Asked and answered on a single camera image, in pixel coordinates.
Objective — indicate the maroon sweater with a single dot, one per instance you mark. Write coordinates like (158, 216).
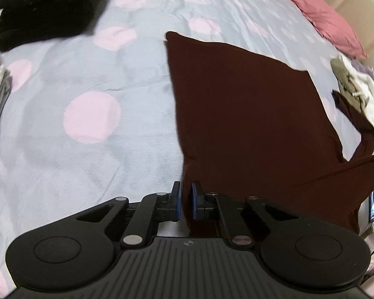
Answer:
(252, 115)

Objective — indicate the pink pillow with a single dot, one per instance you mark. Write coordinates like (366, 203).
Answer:
(327, 18)

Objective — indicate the black folded garment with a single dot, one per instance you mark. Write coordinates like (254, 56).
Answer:
(43, 9)

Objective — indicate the polka dot bedspread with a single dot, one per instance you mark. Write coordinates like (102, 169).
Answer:
(81, 168)

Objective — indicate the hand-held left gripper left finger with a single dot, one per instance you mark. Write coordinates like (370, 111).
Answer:
(178, 205)

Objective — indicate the beige padded headboard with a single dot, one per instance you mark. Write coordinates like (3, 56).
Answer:
(361, 9)

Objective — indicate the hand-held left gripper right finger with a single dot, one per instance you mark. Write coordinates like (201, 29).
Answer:
(194, 204)

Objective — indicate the beige striped garment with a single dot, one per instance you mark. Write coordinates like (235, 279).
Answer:
(342, 71)

